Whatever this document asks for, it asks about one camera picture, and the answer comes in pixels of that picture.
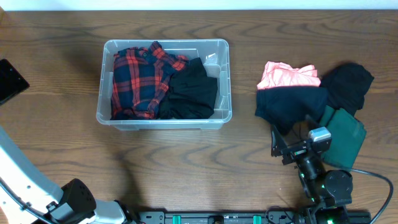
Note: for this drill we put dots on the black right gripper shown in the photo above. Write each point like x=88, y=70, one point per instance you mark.
x=284, y=148

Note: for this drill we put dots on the dark green garment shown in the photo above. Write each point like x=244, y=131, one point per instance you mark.
x=348, y=135

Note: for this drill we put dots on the black garment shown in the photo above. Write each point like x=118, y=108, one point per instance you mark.
x=347, y=85
x=191, y=95

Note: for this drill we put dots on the clear plastic storage bin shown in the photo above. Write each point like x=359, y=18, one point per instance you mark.
x=214, y=54

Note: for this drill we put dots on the red navy plaid shirt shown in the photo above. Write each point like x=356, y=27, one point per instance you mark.
x=141, y=80

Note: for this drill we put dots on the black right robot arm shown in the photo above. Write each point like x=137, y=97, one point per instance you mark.
x=329, y=190

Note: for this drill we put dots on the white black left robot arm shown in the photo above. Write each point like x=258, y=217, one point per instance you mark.
x=28, y=196

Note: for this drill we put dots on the navy folded garment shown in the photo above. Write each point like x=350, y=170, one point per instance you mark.
x=284, y=106

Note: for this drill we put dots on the pink folded garment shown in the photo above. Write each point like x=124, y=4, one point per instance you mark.
x=278, y=74

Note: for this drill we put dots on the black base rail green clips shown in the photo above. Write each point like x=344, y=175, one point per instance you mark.
x=270, y=217

